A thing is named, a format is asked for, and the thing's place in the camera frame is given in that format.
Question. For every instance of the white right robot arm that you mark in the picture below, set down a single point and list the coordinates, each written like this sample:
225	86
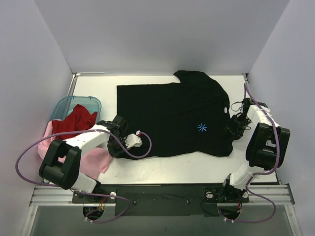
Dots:
265	151

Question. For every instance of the pink t shirt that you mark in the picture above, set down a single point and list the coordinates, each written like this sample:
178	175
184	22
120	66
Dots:
93	163

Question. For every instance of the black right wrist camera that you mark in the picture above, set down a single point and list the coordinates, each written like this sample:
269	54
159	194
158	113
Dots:
242	104

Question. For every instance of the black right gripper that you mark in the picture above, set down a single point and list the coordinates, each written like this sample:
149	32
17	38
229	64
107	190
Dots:
234	126

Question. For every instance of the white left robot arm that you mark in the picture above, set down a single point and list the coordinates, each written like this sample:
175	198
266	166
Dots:
75	163

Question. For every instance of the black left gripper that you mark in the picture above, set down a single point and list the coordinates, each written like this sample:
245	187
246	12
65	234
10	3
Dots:
115	149

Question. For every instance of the red t shirt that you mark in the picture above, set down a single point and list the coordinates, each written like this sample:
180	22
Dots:
79	119

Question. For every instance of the teal plastic bin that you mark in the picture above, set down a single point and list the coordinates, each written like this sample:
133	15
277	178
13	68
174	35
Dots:
66	105

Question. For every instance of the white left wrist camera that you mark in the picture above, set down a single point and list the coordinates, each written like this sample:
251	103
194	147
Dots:
133	140

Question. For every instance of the aluminium front rail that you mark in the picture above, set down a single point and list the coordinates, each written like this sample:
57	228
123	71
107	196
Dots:
53	196

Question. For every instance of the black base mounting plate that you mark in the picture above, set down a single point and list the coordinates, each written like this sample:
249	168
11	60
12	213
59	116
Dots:
165	200

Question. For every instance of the black t shirt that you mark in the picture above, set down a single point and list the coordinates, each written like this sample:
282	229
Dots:
178	118

